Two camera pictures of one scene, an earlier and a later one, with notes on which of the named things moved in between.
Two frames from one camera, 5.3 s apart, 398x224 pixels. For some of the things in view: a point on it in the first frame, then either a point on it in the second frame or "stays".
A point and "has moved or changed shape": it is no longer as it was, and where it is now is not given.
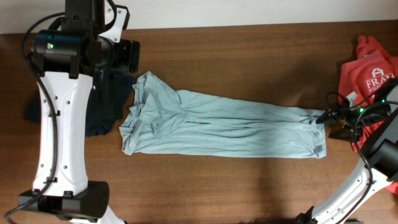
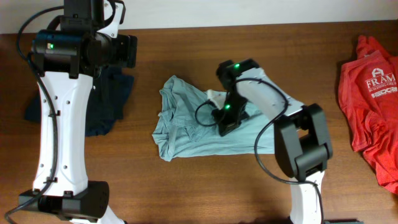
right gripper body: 351,117 -> 232,117
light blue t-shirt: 163,120 has moved or changed shape
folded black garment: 109,97 stays
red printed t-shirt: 372,71 stays
